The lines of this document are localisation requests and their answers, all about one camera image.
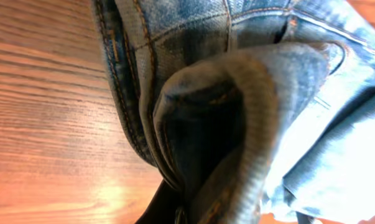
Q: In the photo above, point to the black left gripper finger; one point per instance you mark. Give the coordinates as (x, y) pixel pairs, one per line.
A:
(166, 207)

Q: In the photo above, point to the light blue denim jeans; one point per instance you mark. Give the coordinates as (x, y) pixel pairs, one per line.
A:
(248, 107)

